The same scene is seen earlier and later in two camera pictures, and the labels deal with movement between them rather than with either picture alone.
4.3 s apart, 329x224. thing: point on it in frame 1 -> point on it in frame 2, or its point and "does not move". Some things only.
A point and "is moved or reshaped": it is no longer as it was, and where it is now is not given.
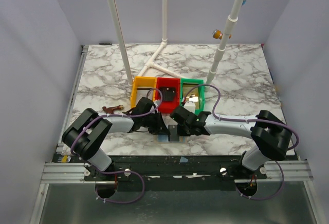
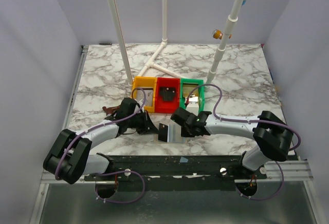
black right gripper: [183, 128] does not move
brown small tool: [110, 110] does not move
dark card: [174, 136] is moved or reshaped
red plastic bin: [167, 107] does not move
